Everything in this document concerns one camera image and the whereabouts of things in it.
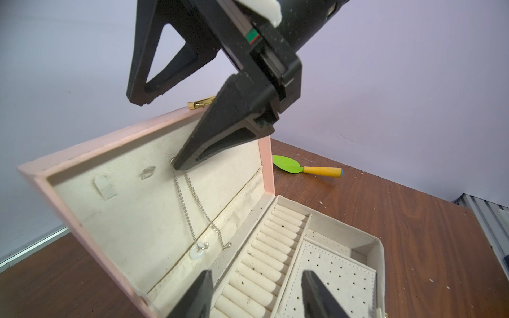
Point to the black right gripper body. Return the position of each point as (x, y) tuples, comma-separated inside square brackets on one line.
[(258, 49)]

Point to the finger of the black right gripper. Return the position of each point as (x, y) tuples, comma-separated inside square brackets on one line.
[(172, 41), (240, 113)]

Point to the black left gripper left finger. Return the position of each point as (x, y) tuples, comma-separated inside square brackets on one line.
[(197, 301)]

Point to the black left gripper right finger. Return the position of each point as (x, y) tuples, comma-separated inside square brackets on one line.
[(317, 299)]

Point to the pink jewelry box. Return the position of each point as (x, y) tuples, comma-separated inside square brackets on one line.
[(154, 229)]

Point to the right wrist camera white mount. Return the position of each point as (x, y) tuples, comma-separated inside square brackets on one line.
[(269, 9)]

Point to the green toy trowel yellow handle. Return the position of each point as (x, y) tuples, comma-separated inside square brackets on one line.
[(292, 166)]

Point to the aluminium mounting rail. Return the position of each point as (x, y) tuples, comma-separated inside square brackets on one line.
[(493, 219)]

